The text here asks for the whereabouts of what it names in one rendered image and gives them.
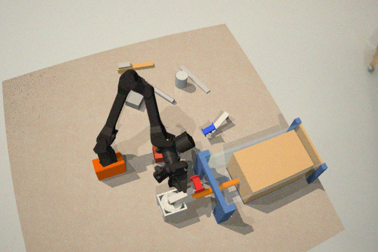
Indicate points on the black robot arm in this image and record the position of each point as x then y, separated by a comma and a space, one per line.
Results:
131, 81

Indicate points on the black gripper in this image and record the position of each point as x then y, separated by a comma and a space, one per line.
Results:
177, 172

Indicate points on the clear-panelled rack with blue frame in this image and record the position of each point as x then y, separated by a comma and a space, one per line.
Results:
255, 170

